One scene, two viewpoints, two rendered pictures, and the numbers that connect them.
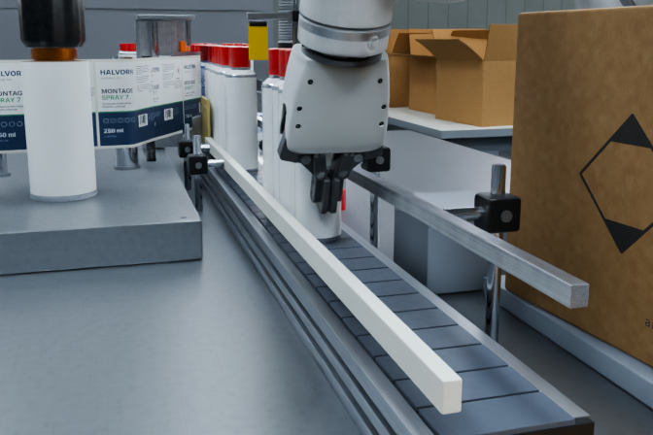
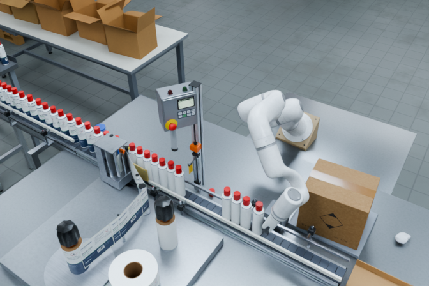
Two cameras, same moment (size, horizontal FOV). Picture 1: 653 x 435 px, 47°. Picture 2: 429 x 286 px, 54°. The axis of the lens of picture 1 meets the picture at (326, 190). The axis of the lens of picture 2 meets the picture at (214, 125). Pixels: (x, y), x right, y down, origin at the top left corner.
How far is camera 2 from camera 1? 1.76 m
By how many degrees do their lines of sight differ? 45
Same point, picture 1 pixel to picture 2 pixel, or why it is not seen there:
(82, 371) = not seen: outside the picture
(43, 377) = not seen: outside the picture
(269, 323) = (269, 261)
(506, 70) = (144, 32)
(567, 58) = (317, 200)
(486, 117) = (141, 55)
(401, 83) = (69, 23)
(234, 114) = (180, 185)
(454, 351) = (321, 262)
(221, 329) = (265, 269)
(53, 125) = (173, 234)
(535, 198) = (307, 216)
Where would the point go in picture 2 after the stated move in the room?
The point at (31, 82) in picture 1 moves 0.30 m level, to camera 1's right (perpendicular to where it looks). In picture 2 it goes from (167, 228) to (219, 195)
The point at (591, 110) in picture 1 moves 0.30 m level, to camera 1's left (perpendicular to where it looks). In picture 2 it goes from (323, 209) to (278, 246)
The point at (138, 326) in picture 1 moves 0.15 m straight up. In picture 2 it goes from (251, 278) to (253, 258)
